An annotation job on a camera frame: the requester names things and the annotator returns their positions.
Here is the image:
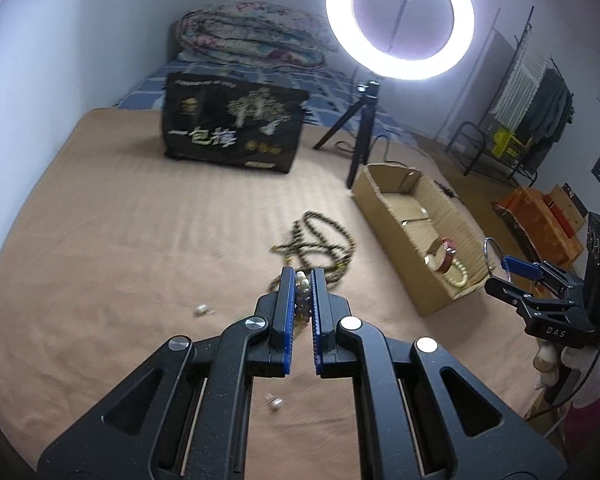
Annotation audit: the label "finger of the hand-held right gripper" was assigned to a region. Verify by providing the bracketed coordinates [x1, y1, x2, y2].
[500, 255, 583, 297]
[484, 277, 583, 322]

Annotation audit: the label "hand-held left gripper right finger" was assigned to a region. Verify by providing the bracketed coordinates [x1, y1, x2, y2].
[309, 267, 567, 480]

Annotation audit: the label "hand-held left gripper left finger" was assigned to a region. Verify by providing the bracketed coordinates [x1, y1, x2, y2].
[37, 267, 298, 480]

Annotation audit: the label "pearl and purple bead bracelet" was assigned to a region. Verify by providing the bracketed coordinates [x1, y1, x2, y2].
[293, 270, 315, 337]

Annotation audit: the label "silver bangle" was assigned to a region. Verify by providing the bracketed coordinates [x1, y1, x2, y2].
[482, 237, 507, 281]

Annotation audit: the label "cardboard box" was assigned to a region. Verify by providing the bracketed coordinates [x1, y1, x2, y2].
[352, 162, 502, 317]

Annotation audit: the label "person's right hand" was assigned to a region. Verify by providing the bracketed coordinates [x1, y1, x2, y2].
[534, 339, 600, 409]

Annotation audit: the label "orange box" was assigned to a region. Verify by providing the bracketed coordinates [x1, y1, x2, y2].
[492, 186, 586, 268]

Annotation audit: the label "red brown bangle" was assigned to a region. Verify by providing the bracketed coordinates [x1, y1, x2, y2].
[425, 238, 457, 274]

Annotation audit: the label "wooden box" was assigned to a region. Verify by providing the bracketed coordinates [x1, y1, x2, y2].
[542, 184, 593, 235]

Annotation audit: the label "yellow box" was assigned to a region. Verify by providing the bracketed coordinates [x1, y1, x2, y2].
[490, 127, 523, 160]

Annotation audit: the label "pink clothing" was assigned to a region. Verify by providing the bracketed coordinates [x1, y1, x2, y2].
[562, 367, 600, 466]

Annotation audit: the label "hanging grey clothes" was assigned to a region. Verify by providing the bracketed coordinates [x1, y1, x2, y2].
[520, 67, 576, 173]

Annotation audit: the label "black tripod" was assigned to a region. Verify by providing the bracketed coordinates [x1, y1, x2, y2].
[313, 80, 382, 190]

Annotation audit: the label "black printed bag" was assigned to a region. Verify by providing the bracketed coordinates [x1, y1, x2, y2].
[160, 72, 310, 175]

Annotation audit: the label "black clothes rack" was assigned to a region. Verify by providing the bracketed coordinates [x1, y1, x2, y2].
[445, 6, 577, 187]

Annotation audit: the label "folded floral quilt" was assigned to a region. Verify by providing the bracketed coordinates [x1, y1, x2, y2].
[174, 2, 332, 72]

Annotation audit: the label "cream bead bracelet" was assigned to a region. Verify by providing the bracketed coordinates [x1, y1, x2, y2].
[445, 259, 470, 289]

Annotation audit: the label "long dark bead necklace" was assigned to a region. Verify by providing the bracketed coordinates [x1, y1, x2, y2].
[271, 210, 357, 292]

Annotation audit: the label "black metal stool frame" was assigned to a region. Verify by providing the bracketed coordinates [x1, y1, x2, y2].
[445, 121, 496, 177]

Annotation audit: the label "black power cable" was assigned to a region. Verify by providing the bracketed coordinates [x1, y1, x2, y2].
[335, 135, 461, 200]

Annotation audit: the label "ring light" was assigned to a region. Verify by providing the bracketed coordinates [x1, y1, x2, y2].
[325, 0, 476, 81]

